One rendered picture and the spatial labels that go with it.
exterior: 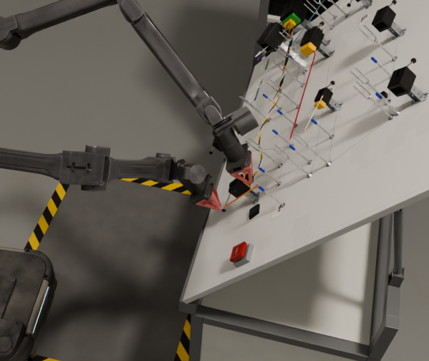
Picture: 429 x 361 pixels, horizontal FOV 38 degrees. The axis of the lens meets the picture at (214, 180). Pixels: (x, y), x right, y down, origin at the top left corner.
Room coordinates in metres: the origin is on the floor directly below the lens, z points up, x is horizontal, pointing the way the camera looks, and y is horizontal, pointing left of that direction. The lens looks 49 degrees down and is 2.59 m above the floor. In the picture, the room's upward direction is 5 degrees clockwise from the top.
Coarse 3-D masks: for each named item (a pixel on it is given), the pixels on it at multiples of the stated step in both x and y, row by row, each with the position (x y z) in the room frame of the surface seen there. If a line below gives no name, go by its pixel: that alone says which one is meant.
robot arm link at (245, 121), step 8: (208, 112) 1.30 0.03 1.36; (216, 112) 1.30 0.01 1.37; (232, 112) 1.32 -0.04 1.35; (240, 112) 1.32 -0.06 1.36; (248, 112) 1.31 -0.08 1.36; (216, 120) 1.28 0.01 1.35; (224, 120) 1.31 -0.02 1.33; (240, 120) 1.29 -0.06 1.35; (248, 120) 1.29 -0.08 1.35; (240, 128) 1.28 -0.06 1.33; (248, 128) 1.28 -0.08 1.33
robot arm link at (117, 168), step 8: (88, 152) 1.00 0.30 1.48; (96, 152) 1.01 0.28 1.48; (104, 152) 1.03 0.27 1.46; (112, 160) 1.03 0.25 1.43; (120, 160) 1.06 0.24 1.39; (128, 160) 1.10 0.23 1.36; (136, 160) 1.13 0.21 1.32; (144, 160) 1.17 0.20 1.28; (152, 160) 1.19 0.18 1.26; (160, 160) 1.21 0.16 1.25; (168, 160) 1.24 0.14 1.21; (104, 168) 1.01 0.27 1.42; (112, 168) 1.02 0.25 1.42; (120, 168) 1.04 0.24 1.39; (128, 168) 1.07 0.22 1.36; (136, 168) 1.10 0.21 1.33; (144, 168) 1.13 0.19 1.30; (152, 168) 1.16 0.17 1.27; (160, 168) 1.19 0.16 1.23; (168, 168) 1.23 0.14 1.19; (104, 176) 1.00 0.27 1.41; (112, 176) 1.01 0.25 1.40; (120, 176) 1.03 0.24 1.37; (128, 176) 1.06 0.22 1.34; (136, 176) 1.09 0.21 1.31; (144, 176) 1.12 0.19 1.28; (152, 176) 1.15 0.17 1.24; (160, 176) 1.18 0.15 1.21; (168, 176) 1.22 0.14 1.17; (104, 184) 0.98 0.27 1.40
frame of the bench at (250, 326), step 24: (384, 216) 1.43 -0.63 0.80; (384, 240) 1.32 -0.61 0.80; (384, 264) 1.22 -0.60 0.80; (384, 288) 1.12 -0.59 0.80; (216, 312) 0.98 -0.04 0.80; (192, 336) 0.97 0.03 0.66; (264, 336) 0.93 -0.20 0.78; (288, 336) 0.92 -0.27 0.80; (312, 336) 0.93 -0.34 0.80; (192, 360) 0.97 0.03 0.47; (360, 360) 0.88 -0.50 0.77
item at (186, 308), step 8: (248, 80) 2.04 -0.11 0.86; (224, 160) 1.58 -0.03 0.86; (216, 184) 1.46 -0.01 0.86; (208, 208) 1.35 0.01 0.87; (200, 240) 1.21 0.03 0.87; (192, 264) 1.11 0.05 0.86; (184, 288) 1.02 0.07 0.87; (184, 304) 0.97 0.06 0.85; (192, 304) 0.97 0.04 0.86; (184, 312) 0.97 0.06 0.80; (192, 312) 0.97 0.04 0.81
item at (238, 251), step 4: (240, 244) 1.03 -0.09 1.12; (244, 244) 1.02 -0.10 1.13; (236, 248) 1.02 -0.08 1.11; (240, 248) 1.01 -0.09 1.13; (244, 248) 1.01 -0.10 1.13; (232, 252) 1.01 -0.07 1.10; (236, 252) 1.00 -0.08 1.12; (240, 252) 0.99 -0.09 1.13; (244, 252) 1.00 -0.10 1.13; (232, 256) 1.00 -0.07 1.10; (236, 256) 0.99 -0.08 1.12; (240, 256) 0.98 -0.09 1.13; (232, 260) 0.99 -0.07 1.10; (236, 260) 0.98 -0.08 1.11
